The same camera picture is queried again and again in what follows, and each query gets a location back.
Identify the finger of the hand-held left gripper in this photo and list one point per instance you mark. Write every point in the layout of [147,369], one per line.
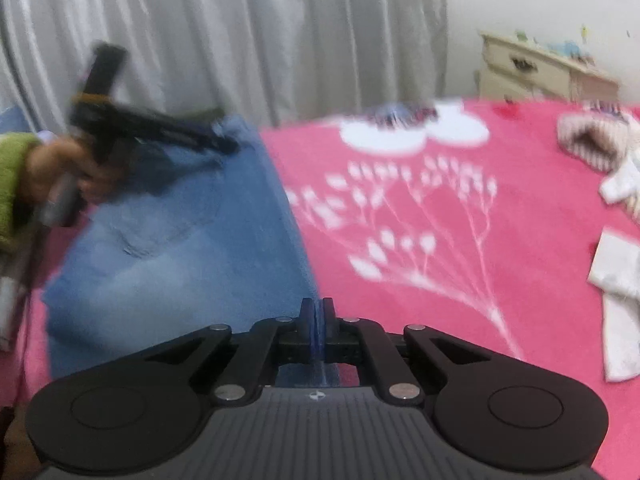
[195,132]

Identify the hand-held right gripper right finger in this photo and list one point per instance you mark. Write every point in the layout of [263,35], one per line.
[329,335]

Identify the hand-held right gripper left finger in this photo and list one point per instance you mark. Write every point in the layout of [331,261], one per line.
[307,335]

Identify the blue denim jeans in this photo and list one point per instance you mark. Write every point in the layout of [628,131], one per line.
[200,240]

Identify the person's left hand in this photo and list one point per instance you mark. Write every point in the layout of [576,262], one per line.
[55,165]

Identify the grey satin curtain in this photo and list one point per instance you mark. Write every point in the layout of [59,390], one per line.
[250,35]

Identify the pink floral blanket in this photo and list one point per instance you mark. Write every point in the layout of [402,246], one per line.
[450,270]

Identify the white shirt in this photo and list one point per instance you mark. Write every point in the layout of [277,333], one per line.
[617,270]

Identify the beige knitted sweater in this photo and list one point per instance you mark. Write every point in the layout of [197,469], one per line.
[595,140]

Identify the cream nightstand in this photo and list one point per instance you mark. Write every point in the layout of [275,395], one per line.
[530,70]

